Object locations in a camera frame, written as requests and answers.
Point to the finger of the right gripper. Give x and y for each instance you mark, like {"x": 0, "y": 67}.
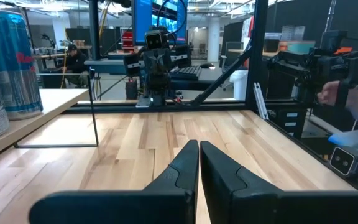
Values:
{"x": 153, "y": 62}
{"x": 164, "y": 62}

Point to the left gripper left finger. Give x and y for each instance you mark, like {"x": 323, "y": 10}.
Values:
{"x": 120, "y": 208}

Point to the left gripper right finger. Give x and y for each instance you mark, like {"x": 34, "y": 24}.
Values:
{"x": 259, "y": 208}

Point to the blue silver Red Bull can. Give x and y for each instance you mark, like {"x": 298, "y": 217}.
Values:
{"x": 20, "y": 87}

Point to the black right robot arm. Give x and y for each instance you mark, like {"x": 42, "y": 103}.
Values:
{"x": 158, "y": 90}

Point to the wooden shelf with black legs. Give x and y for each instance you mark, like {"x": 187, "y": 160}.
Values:
{"x": 42, "y": 105}

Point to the grey desk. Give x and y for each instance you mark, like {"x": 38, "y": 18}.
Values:
{"x": 110, "y": 65}

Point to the black computer keyboard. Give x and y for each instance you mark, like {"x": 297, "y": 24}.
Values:
{"x": 188, "y": 72}

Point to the black computer mouse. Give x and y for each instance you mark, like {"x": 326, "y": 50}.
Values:
{"x": 208, "y": 65}

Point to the computer monitor with blue screen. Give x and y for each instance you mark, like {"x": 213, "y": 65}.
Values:
{"x": 141, "y": 18}

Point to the person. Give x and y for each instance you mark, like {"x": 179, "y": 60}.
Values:
{"x": 76, "y": 63}

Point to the white waste bin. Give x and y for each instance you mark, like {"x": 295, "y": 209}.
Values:
{"x": 238, "y": 87}

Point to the black drawer unit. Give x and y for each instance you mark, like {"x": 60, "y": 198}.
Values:
{"x": 291, "y": 124}

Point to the blue padded armrest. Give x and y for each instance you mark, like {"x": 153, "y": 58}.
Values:
{"x": 353, "y": 138}

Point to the person's hand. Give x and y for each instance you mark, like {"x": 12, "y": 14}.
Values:
{"x": 328, "y": 93}

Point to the black diagonal frame brace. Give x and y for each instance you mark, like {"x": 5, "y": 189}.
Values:
{"x": 219, "y": 81}

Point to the black aluminium rig frame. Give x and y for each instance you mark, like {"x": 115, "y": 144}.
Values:
{"x": 256, "y": 46}

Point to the grey table-level camera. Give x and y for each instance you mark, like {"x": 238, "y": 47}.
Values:
{"x": 342, "y": 160}

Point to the silver aluminium bracket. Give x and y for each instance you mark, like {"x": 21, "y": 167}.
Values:
{"x": 261, "y": 102}

